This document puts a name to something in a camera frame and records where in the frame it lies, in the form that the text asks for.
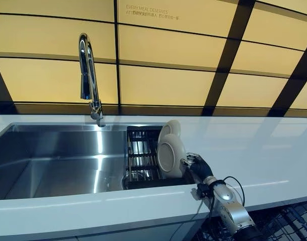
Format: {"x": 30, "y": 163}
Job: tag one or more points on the chrome kitchen faucet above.
{"x": 89, "y": 70}

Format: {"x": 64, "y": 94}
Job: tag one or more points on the stainless steel sink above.
{"x": 63, "y": 160}

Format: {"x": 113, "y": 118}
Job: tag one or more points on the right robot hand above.
{"x": 202, "y": 167}

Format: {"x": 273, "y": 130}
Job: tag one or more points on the large beige plate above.
{"x": 169, "y": 155}

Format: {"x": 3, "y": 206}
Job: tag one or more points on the black sink drying rack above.
{"x": 141, "y": 155}

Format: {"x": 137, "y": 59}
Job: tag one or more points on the small beige plate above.
{"x": 172, "y": 126}

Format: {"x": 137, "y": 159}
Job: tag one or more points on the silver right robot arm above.
{"x": 231, "y": 208}

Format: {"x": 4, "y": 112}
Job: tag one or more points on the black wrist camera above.
{"x": 203, "y": 191}

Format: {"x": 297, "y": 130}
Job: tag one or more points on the white cabinet front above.
{"x": 80, "y": 232}

